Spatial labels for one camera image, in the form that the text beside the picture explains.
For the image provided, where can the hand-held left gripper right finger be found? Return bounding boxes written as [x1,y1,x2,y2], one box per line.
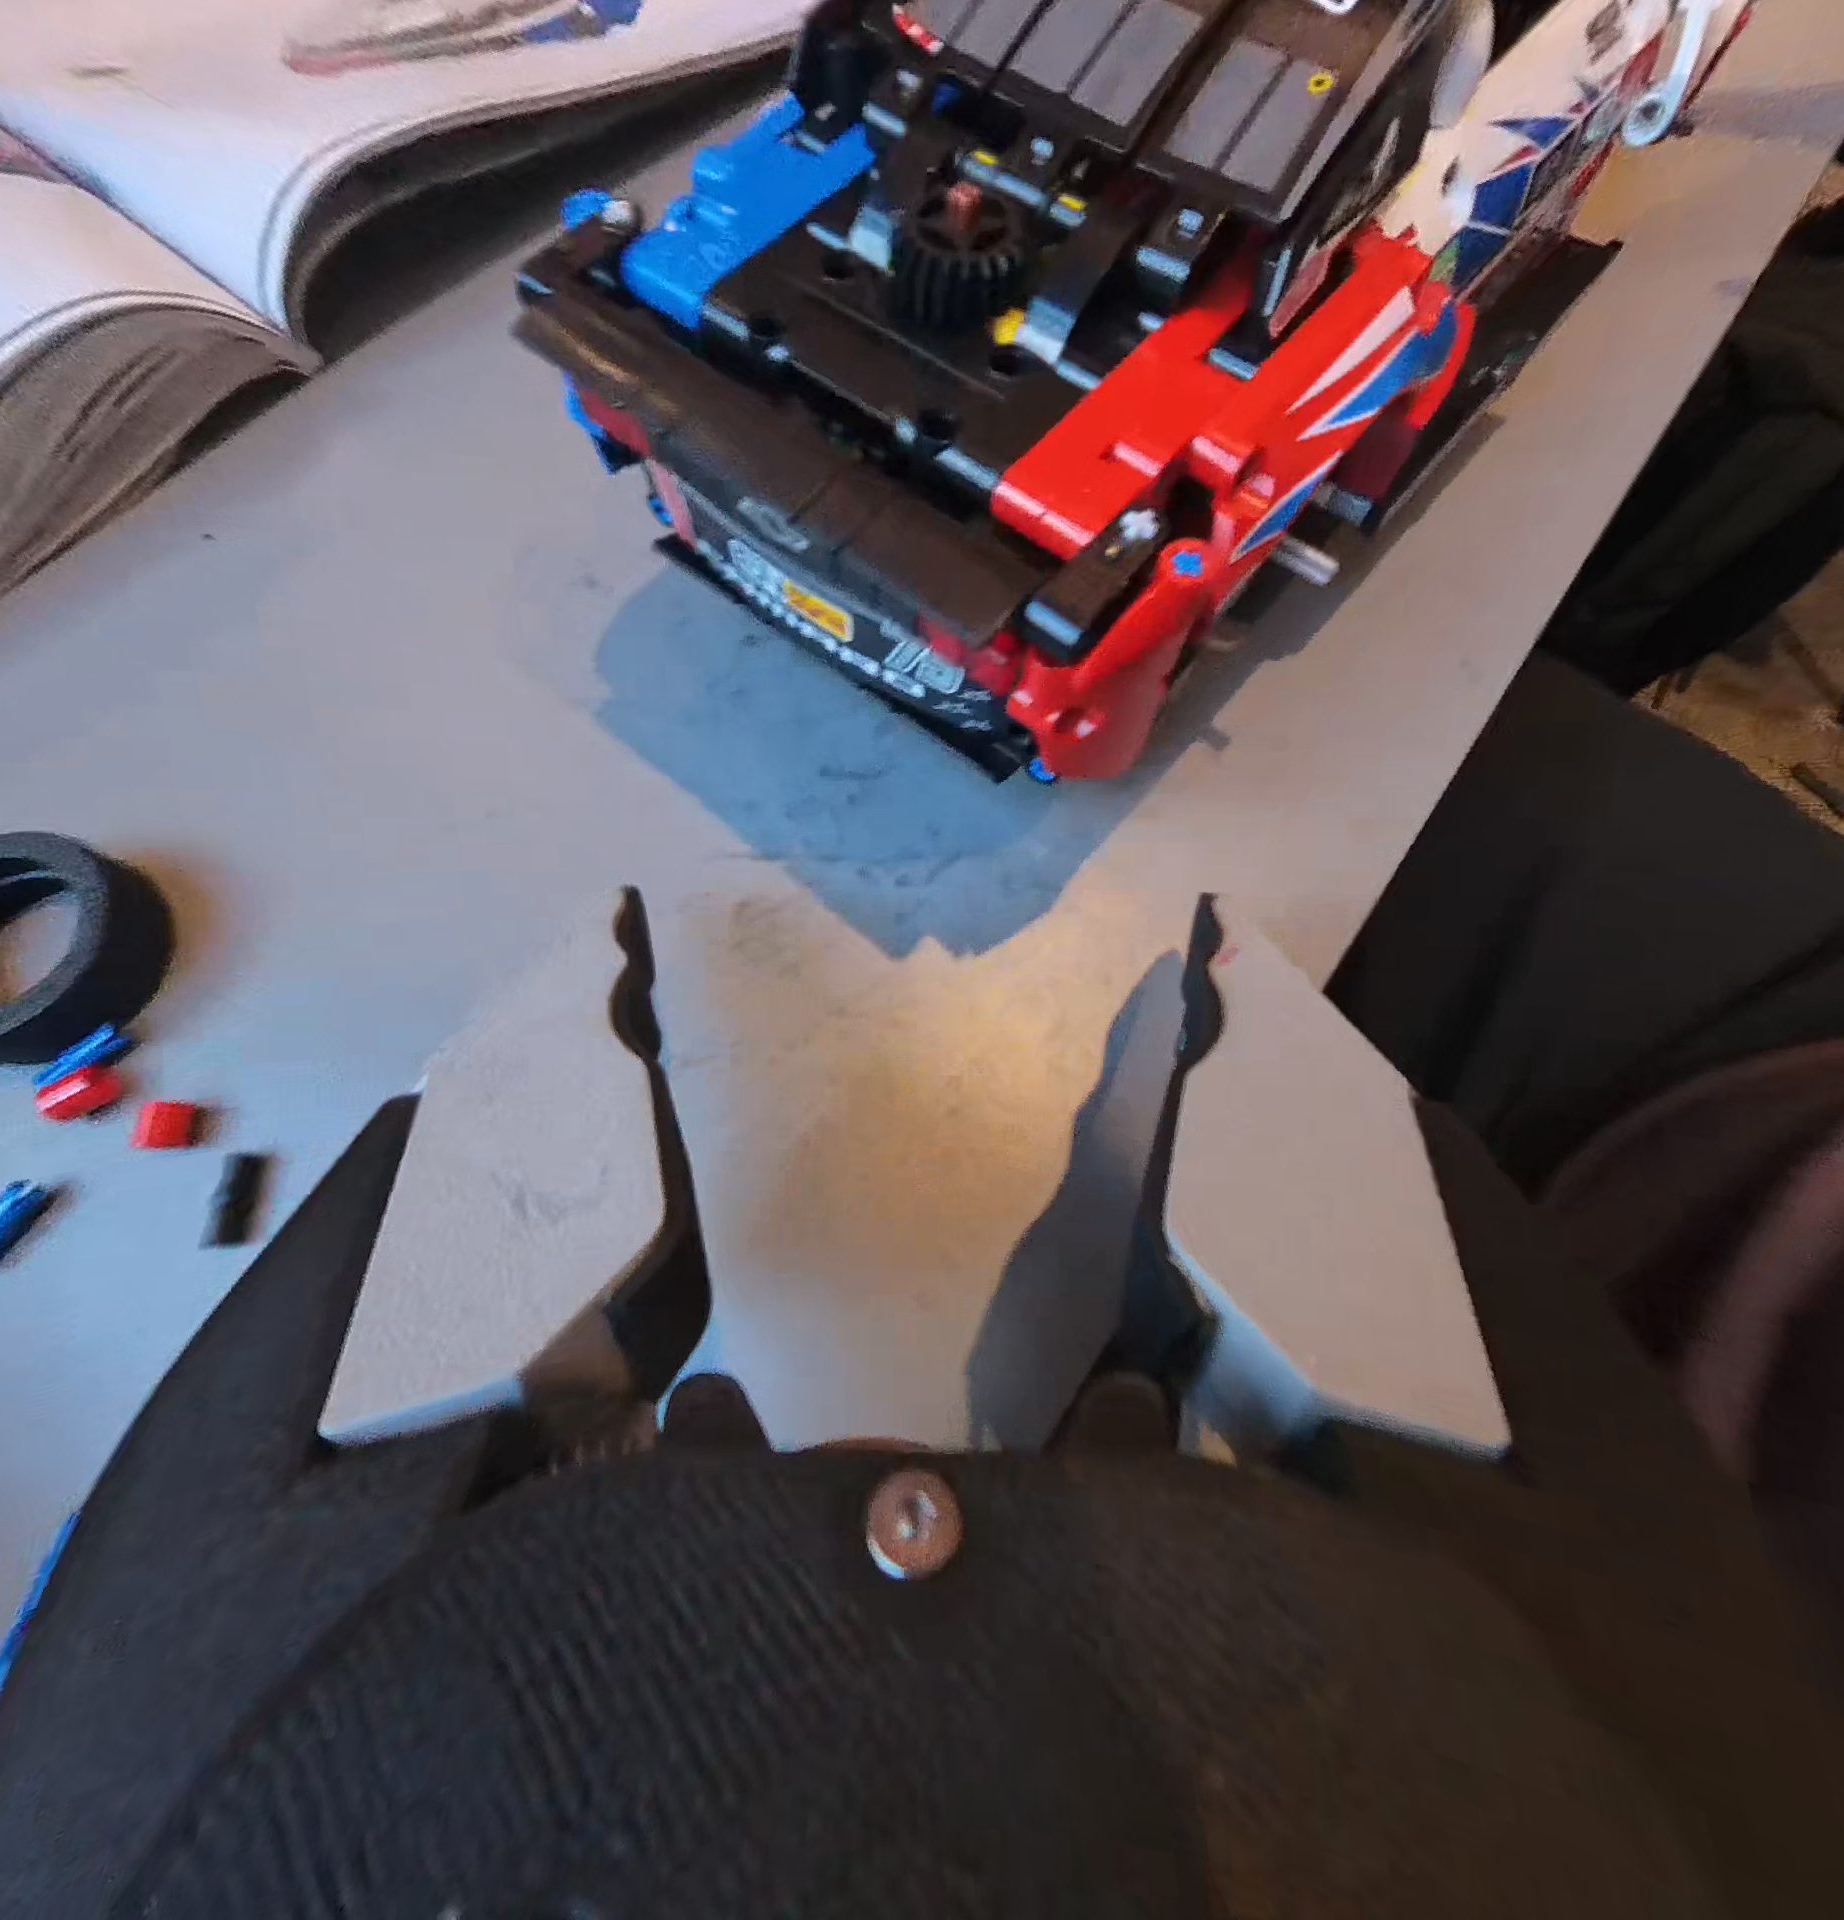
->
[1158,891,1511,1455]

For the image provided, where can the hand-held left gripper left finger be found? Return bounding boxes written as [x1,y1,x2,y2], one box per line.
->
[320,885,713,1439]

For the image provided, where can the black connector pin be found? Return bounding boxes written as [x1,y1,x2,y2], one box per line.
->
[201,1153,276,1249]

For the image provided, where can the grey desk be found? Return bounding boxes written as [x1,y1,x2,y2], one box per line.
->
[0,0,1844,1803]

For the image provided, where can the person's black pants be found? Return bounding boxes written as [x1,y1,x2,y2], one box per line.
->
[1327,645,1844,1195]

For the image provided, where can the person's brown sweater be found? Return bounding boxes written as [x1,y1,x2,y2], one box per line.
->
[1529,1036,1844,1920]

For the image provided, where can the black rubber toy tire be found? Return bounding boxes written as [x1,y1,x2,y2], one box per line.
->
[0,832,177,1067]

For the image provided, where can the toy brick race car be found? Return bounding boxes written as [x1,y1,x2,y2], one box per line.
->
[515,0,1764,784]

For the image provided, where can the black office chair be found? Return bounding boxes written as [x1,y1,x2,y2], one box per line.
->
[1537,142,1844,707]

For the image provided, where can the open instruction booklet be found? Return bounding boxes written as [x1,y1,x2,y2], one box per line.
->
[0,0,819,617]

